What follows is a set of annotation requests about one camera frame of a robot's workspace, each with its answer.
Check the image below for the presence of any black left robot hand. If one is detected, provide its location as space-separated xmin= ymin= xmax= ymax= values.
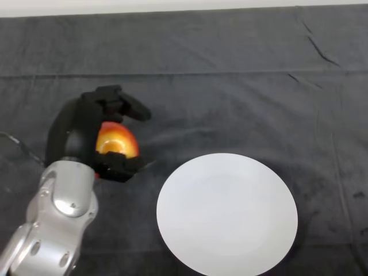
xmin=44 ymin=85 xmax=152 ymax=184

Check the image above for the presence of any red yellow apple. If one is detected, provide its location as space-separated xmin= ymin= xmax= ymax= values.
xmin=95 ymin=121 xmax=140 ymax=179

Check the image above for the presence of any white round plate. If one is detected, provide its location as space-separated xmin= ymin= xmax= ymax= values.
xmin=156 ymin=152 xmax=298 ymax=276

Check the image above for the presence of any black cloth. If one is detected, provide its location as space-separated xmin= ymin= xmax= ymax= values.
xmin=0 ymin=5 xmax=368 ymax=276

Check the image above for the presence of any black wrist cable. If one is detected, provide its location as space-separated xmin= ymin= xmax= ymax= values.
xmin=0 ymin=132 xmax=46 ymax=167

